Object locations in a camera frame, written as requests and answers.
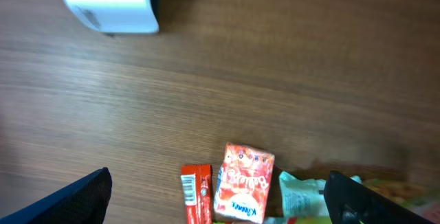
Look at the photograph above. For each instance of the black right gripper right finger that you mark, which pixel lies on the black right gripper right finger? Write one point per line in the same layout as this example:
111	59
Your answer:
349	202

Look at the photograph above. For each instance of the light blue clear packet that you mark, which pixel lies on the light blue clear packet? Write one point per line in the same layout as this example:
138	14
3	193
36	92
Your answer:
302	198

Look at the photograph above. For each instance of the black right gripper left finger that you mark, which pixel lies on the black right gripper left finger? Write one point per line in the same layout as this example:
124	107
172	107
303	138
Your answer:
84	201

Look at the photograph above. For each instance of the green snack bag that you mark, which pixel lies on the green snack bag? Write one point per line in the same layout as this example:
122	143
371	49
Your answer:
420	200

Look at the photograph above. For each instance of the red coffee stick sachet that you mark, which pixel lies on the red coffee stick sachet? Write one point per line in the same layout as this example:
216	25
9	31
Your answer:
196	182

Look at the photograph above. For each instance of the small red white carton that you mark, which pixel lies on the small red white carton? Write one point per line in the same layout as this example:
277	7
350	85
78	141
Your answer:
243	183

